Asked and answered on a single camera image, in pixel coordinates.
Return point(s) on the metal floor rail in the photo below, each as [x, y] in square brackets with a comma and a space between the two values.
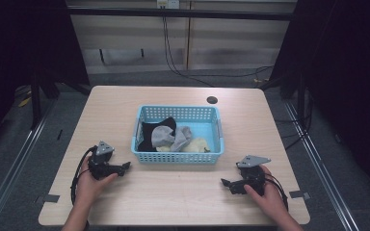
[16, 173]
[321, 166]

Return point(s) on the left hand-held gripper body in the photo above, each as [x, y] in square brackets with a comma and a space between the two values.
[100, 163]

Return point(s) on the light blue plastic basket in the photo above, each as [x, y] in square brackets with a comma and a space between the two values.
[205, 128]

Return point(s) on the yellow floor tape piece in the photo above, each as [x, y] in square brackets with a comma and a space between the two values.
[24, 102]

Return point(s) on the person's right hand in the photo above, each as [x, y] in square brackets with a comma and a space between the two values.
[269, 199]

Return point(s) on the grey sock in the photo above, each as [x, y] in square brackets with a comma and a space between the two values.
[182, 136]
[162, 134]

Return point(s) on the person's left hand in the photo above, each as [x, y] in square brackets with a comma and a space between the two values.
[89, 187]

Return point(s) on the pale yellow sock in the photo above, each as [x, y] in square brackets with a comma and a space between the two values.
[163, 149]
[196, 146]

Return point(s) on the white wall socket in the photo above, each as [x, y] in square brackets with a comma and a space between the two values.
[168, 3]

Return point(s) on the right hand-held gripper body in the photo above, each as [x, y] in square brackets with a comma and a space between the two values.
[253, 174]

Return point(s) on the small black floor strip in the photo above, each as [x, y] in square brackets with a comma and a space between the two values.
[59, 134]

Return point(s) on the grey tape strip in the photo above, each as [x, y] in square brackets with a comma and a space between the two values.
[51, 198]
[299, 194]

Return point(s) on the black sock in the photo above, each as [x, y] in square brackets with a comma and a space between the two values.
[147, 133]

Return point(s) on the black metal stand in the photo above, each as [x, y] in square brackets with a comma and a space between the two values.
[36, 102]

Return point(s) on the black horizontal bar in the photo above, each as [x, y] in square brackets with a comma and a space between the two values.
[179, 13]

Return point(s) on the black round table grommet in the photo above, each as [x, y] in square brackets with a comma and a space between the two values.
[212, 100]

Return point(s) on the black curtain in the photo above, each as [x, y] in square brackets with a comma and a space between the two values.
[350, 80]
[19, 48]

